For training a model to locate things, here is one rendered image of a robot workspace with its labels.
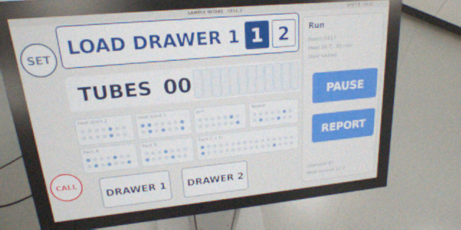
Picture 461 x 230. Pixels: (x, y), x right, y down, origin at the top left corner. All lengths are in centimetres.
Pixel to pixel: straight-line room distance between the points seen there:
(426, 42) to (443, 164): 93
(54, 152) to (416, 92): 199
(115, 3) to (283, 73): 23
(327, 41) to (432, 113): 171
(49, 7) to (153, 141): 20
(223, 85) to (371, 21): 22
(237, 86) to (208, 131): 7
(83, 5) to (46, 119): 15
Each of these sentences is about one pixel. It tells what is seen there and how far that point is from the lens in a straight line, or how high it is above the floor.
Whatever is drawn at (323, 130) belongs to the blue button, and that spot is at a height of 105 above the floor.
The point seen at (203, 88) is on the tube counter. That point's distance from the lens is 41.
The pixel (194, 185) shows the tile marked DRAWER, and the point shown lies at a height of 100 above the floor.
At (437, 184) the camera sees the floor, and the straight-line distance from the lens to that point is 189.
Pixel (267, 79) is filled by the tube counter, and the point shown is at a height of 111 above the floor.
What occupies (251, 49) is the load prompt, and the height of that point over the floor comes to 114.
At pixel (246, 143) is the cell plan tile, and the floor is 104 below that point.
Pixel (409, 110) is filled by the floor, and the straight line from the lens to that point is 206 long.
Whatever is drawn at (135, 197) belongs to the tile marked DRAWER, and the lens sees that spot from 48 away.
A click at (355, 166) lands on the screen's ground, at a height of 100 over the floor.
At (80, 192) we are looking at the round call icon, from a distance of 48.
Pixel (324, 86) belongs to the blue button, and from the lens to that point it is 46.
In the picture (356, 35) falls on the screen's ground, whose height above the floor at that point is 115.
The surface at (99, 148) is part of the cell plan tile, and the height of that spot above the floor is 105.
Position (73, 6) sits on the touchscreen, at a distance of 42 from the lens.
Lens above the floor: 144
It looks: 54 degrees down
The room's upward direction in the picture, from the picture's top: 6 degrees clockwise
